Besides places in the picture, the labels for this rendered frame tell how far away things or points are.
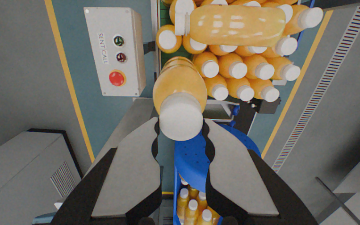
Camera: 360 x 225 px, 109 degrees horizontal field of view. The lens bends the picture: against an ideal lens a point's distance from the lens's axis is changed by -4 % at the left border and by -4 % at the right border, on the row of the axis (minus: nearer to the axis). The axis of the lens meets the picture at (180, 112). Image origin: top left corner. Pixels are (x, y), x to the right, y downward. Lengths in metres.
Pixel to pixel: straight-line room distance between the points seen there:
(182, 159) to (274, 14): 0.39
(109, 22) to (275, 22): 0.33
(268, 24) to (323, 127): 2.41
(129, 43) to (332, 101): 2.38
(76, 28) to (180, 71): 1.59
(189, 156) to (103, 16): 0.41
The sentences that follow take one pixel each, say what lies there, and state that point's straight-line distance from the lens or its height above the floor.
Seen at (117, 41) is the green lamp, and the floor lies 1.11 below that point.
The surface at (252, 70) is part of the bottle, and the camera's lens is 0.44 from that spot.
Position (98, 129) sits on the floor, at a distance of 2.04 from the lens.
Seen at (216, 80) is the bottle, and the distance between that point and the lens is 0.42.
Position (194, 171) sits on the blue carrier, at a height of 1.20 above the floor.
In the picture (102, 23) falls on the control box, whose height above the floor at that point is 1.10.
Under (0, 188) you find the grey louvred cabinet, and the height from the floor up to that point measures 0.81.
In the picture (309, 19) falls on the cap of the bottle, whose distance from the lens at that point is 0.46.
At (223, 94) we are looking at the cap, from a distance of 0.39.
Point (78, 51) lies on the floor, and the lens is 1.74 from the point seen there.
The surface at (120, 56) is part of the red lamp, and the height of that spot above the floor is 1.11.
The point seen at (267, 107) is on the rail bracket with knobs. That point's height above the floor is 1.00.
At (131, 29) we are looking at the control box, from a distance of 0.37.
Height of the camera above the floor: 1.45
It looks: 61 degrees down
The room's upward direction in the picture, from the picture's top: 178 degrees clockwise
